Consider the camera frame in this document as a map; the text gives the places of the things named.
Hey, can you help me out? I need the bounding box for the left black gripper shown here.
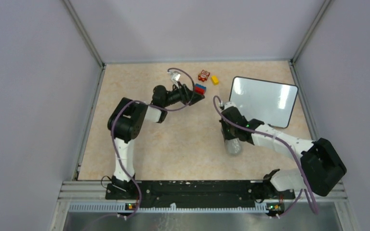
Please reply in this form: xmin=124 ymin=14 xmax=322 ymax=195
xmin=162 ymin=81 xmax=204 ymax=108

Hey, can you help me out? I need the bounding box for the small whiteboard with black frame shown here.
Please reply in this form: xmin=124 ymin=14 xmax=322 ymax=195
xmin=229 ymin=76 xmax=298 ymax=128

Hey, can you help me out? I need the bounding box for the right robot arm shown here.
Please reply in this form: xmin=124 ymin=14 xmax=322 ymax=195
xmin=220 ymin=106 xmax=347 ymax=198

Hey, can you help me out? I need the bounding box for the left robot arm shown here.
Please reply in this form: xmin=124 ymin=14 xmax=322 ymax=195
xmin=107 ymin=83 xmax=206 ymax=199

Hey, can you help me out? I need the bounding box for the red and blue toy brick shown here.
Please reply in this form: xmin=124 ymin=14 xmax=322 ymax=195
xmin=194 ymin=84 xmax=207 ymax=95

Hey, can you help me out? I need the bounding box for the red owl toy block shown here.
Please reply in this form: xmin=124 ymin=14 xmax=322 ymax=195
xmin=198 ymin=70 xmax=211 ymax=82

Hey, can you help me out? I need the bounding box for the yellow toy brick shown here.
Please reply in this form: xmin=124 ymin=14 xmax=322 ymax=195
xmin=211 ymin=76 xmax=219 ymax=86

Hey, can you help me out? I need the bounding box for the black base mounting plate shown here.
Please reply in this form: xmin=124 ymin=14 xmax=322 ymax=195
xmin=105 ymin=180 xmax=269 ymax=209

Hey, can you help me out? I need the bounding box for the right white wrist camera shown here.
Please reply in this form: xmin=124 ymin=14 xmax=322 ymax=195
xmin=219 ymin=101 xmax=237 ymax=111

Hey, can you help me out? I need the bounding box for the white cable duct strip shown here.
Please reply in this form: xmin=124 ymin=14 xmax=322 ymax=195
xmin=68 ymin=202 xmax=269 ymax=213

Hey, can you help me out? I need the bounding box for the aluminium frame rail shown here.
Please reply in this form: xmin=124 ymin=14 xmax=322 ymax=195
xmin=50 ymin=180 xmax=358 ymax=231

